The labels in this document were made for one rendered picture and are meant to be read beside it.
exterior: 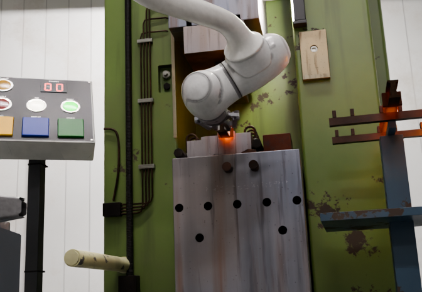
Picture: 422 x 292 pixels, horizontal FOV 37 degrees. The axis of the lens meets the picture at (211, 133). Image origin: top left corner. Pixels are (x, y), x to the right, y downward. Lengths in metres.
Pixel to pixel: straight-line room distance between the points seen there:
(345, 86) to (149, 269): 0.87
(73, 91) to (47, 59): 3.66
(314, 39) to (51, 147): 0.92
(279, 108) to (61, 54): 3.49
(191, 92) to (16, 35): 4.43
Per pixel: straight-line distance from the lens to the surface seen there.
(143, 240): 2.07
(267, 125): 2.41
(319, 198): 2.00
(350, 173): 2.02
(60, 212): 5.30
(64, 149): 1.87
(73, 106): 1.95
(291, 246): 1.79
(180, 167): 1.86
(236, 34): 1.48
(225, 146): 1.91
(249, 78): 1.52
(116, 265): 1.93
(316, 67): 2.09
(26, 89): 2.01
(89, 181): 5.29
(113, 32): 2.28
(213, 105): 1.50
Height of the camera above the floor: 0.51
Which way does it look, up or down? 15 degrees up
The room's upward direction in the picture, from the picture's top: 2 degrees counter-clockwise
